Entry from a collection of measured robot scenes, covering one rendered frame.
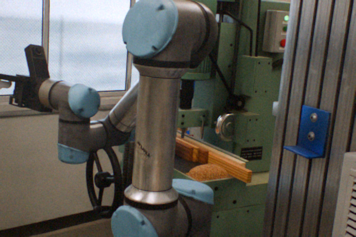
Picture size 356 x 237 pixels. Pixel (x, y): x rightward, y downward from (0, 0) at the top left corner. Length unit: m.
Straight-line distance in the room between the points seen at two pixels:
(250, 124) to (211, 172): 0.33
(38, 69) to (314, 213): 0.75
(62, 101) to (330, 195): 0.63
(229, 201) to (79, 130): 0.91
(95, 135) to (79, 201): 2.17
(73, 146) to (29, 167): 1.95
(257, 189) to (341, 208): 1.16
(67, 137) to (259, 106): 1.06
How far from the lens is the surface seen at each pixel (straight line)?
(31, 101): 1.32
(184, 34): 0.97
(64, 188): 3.30
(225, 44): 1.97
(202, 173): 1.68
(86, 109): 1.17
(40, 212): 3.28
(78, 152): 1.21
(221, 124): 1.93
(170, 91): 0.98
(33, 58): 1.32
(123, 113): 1.23
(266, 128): 2.13
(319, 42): 0.99
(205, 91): 2.01
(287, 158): 1.07
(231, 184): 1.74
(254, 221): 2.08
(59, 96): 1.20
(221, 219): 1.96
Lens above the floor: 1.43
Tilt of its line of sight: 12 degrees down
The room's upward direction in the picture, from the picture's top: 5 degrees clockwise
